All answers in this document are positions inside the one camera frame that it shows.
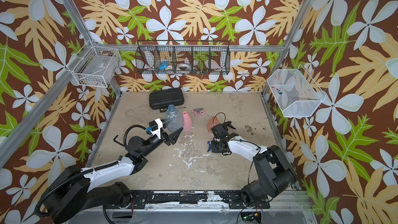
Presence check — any pink grey spray nozzle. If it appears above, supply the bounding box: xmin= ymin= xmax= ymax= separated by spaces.
xmin=192 ymin=108 xmax=204 ymax=117

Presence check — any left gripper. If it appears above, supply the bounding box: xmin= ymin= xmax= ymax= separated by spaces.
xmin=141 ymin=117 xmax=180 ymax=158

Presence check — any white wire basket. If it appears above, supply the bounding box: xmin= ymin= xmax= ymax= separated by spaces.
xmin=267 ymin=66 xmax=326 ymax=118
xmin=69 ymin=46 xmax=121 ymax=88

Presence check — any white wire basket left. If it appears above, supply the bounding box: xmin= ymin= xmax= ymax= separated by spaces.
xmin=69 ymin=46 xmax=121 ymax=88

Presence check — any pink spray bottle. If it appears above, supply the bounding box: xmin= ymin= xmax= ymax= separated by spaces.
xmin=182 ymin=111 xmax=193 ymax=131

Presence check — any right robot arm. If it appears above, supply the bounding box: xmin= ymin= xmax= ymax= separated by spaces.
xmin=210 ymin=121 xmax=297 ymax=208

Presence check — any orange translucent spray bottle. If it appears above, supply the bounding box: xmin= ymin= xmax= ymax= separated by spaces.
xmin=206 ymin=116 xmax=220 ymax=133

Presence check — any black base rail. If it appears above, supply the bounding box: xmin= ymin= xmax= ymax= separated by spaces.
xmin=131 ymin=190 xmax=270 ymax=209

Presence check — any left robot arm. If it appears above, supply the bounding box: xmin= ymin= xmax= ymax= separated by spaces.
xmin=34 ymin=119 xmax=183 ymax=224

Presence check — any white tape roll in basket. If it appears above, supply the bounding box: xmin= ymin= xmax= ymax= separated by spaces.
xmin=176 ymin=63 xmax=191 ymax=71

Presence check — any white wire basket right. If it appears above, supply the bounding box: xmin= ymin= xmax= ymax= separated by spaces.
xmin=267 ymin=66 xmax=326 ymax=118

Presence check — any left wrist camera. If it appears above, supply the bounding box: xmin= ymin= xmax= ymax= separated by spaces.
xmin=146 ymin=120 xmax=159 ymax=136

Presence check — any blue round item in basket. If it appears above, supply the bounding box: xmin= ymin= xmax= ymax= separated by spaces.
xmin=159 ymin=61 xmax=169 ymax=70

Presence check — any black plastic case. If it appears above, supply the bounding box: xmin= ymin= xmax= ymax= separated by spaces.
xmin=149 ymin=88 xmax=184 ymax=110

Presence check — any clear blue spray bottle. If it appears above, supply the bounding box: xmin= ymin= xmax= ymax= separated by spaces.
xmin=165 ymin=105 xmax=184 ymax=132

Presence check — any black wire wall basket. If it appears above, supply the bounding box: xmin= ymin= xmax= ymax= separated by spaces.
xmin=135 ymin=40 xmax=231 ymax=75

